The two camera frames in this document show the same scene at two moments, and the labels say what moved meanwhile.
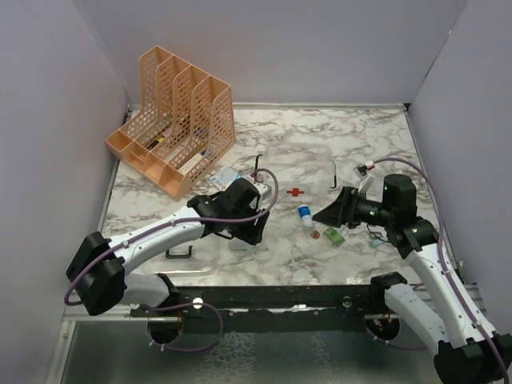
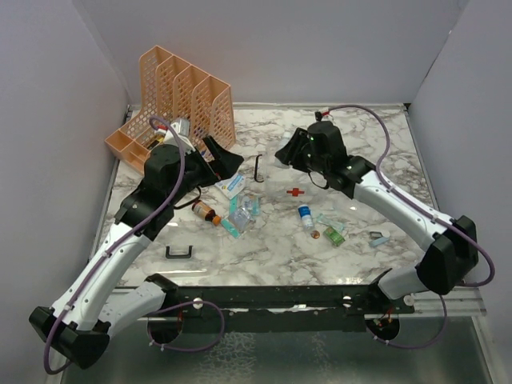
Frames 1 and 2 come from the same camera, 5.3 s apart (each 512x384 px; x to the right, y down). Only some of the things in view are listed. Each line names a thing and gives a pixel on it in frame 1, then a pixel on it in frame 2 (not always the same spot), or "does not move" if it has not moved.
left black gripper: (251, 234) to (224, 165)
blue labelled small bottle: (304, 211) does not move
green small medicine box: (335, 238) does not move
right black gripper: (343, 210) to (290, 154)
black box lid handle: (179, 256) does not move
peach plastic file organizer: (184, 126) does not move
